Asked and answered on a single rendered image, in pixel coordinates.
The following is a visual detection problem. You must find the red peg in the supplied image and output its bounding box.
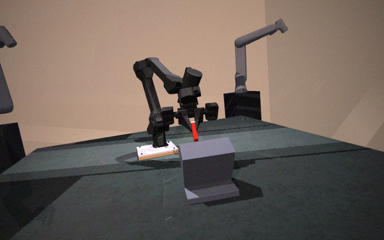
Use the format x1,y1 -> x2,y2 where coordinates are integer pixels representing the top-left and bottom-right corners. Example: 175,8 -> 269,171
190,121 -> 199,142

